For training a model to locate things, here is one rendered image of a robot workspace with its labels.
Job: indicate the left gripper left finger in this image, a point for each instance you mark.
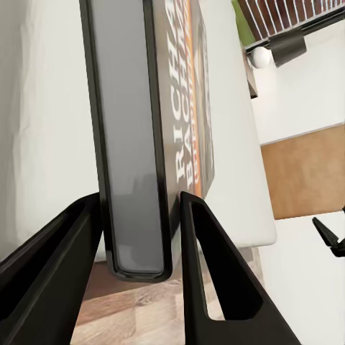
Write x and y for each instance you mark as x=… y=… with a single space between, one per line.
x=43 y=282

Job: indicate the hardback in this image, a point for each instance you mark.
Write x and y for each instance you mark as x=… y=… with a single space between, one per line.
x=149 y=92

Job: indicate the bed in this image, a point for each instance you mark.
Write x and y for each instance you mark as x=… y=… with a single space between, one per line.
x=47 y=153

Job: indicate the sliding door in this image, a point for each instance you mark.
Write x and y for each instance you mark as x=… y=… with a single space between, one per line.
x=306 y=174

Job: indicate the fixed window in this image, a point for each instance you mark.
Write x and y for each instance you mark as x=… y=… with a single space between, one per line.
x=257 y=20

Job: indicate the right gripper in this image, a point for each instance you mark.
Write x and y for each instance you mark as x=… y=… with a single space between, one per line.
x=330 y=239

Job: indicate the nightstand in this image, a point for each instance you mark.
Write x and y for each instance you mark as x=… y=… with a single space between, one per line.
x=249 y=73

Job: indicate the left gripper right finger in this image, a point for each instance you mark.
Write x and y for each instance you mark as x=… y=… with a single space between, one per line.
x=251 y=317

